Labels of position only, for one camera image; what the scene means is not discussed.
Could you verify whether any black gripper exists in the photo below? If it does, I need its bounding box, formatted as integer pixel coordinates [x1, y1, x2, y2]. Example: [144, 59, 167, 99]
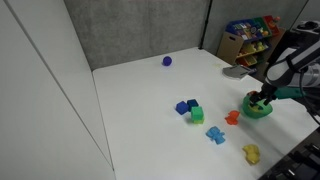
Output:
[249, 83, 278, 108]

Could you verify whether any green bowl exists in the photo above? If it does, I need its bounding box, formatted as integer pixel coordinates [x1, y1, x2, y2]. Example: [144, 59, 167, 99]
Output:
[241, 94, 274, 120]

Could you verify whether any orange animal toy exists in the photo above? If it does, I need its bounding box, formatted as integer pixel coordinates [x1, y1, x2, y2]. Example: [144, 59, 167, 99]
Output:
[224, 110, 241, 126]

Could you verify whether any grey flat device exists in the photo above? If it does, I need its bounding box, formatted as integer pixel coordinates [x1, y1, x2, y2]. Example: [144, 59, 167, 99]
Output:
[222, 64, 253, 81]

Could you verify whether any small red storage bin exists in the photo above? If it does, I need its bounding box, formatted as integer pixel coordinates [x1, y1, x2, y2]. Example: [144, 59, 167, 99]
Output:
[236, 55, 259, 68]

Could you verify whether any yellow storage bin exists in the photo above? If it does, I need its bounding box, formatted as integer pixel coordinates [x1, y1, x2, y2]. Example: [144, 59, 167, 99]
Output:
[235, 41, 270, 59]

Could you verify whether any yellow animal toy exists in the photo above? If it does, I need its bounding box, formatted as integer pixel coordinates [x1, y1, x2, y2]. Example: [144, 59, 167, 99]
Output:
[242, 143, 261, 165]

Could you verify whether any light blue animal toy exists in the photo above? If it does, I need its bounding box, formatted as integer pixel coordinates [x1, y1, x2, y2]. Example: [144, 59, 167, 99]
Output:
[205, 126, 227, 146]

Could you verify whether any wooden toy shelf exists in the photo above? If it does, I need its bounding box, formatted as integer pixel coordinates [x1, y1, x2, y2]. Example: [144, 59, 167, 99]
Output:
[216, 15, 287, 76]

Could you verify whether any green cube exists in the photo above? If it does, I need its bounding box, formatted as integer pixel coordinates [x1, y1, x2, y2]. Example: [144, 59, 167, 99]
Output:
[190, 106, 205, 121]

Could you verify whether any yellow-green flat block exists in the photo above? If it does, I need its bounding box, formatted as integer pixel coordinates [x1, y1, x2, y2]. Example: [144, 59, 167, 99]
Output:
[190, 117, 205, 126]

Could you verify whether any dark teal cube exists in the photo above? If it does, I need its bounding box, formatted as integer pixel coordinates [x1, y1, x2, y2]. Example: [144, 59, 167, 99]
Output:
[186, 98, 200, 112]

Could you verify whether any blue storage bin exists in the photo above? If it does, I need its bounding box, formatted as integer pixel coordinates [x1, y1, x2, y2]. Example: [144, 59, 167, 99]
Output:
[226, 19, 263, 42]

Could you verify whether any green storage bin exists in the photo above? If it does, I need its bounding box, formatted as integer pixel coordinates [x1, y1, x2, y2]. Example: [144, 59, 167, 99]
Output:
[251, 17, 272, 37]

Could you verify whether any blue cube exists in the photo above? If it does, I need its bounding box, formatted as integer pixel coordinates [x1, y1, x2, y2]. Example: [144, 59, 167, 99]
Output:
[175, 100, 190, 116]

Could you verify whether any black vertical pole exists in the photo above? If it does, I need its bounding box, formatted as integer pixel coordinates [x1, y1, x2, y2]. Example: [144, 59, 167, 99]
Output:
[198, 0, 214, 51]

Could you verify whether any purple ball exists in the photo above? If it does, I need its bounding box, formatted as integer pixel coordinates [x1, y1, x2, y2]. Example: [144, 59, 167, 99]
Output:
[162, 55, 173, 67]

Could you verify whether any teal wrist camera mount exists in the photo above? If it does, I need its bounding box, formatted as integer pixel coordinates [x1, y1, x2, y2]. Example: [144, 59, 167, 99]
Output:
[274, 87, 307, 101]

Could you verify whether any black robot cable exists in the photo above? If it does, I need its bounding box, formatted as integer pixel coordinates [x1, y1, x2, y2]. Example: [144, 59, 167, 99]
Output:
[298, 68, 320, 126]

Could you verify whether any black equipment frame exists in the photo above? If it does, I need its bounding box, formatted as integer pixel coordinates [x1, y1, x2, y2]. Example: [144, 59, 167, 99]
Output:
[258, 130, 320, 180]

